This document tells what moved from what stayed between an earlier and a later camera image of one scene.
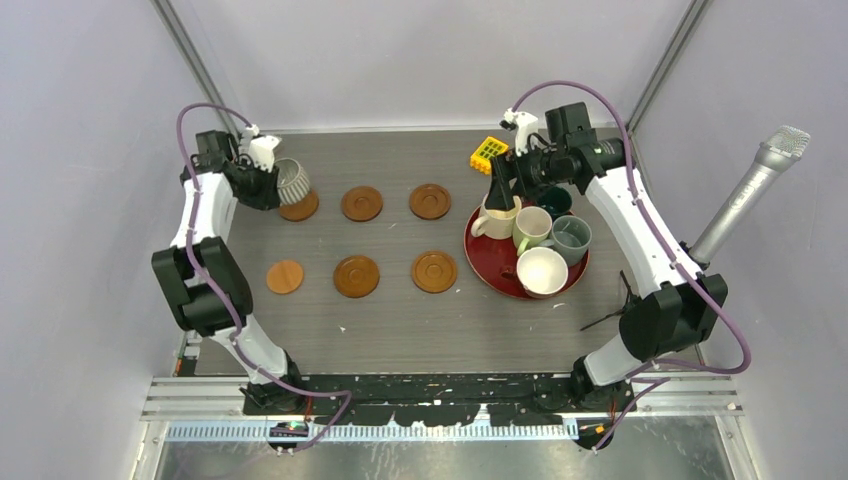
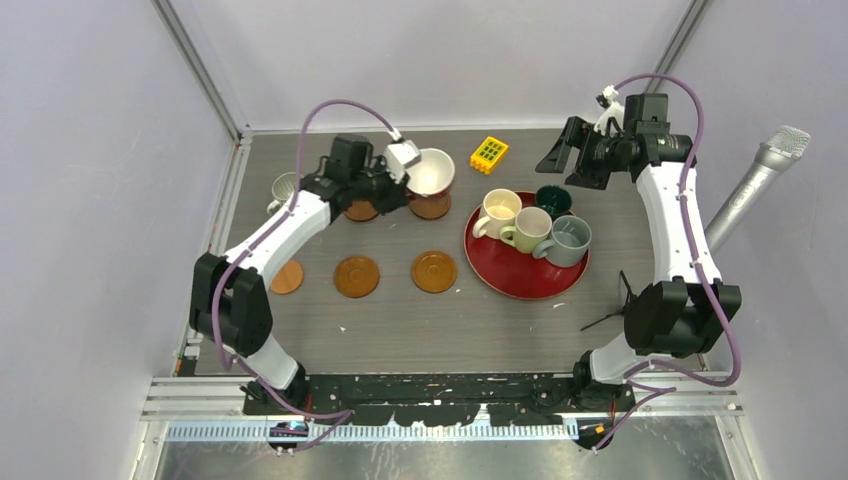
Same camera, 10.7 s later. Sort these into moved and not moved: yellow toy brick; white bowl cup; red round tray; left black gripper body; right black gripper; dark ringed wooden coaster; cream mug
Moved: left black gripper body; right black gripper; white bowl cup
Not moved: red round tray; cream mug; dark ringed wooden coaster; yellow toy brick
